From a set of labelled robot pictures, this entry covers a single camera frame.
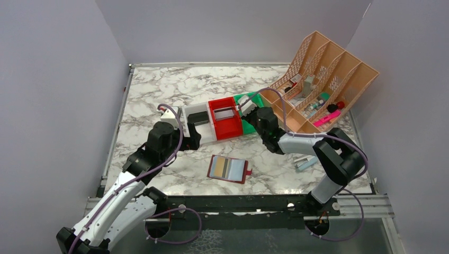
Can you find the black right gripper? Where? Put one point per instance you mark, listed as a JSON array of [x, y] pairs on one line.
[[248, 116]]

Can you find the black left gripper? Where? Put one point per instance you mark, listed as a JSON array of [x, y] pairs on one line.
[[194, 134]]

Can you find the red leather card holder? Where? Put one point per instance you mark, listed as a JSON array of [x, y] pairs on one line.
[[237, 172]]

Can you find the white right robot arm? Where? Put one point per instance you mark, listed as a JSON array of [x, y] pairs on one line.
[[341, 158]]

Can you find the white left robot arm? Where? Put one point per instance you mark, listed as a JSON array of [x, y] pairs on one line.
[[129, 201]]

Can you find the silver card in red bin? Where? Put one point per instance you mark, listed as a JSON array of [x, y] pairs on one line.
[[223, 113]]

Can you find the green plastic bin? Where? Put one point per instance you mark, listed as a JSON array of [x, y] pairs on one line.
[[247, 128]]

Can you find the red plastic bin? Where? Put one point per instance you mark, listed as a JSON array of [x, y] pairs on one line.
[[228, 128]]

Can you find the light blue small object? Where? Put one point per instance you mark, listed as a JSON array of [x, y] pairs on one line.
[[304, 163]]

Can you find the beige desk organizer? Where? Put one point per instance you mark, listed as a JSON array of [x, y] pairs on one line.
[[337, 72]]

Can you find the grey box in organizer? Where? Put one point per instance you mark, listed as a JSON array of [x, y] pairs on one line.
[[307, 86]]

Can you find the green capped tube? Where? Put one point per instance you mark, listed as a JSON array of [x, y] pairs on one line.
[[320, 100]]

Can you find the red black round item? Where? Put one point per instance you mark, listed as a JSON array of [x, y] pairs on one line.
[[331, 108]]

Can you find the pink highlighter marker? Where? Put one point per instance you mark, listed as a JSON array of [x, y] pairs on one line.
[[327, 118]]

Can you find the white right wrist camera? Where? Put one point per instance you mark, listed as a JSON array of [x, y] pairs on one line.
[[245, 105]]

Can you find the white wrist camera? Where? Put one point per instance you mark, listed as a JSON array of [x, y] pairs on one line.
[[245, 105], [169, 117]]

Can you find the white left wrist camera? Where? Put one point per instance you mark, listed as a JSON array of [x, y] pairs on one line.
[[169, 117]]

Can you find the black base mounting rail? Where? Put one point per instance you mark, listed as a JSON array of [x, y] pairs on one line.
[[237, 212]]

